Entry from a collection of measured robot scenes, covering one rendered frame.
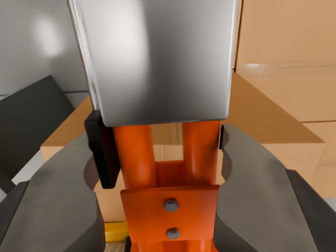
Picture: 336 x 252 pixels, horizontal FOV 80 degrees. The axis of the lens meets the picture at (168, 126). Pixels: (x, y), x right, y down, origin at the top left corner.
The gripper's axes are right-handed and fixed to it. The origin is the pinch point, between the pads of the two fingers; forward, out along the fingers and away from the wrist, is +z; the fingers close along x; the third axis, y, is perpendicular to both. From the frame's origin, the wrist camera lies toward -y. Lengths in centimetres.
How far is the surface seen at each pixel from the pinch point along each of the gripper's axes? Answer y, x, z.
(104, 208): 21.7, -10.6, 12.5
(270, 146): 10.5, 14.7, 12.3
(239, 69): 9, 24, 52
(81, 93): 33, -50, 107
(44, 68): 18, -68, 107
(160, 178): 4.6, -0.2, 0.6
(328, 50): 5, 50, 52
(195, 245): 9.5, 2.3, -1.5
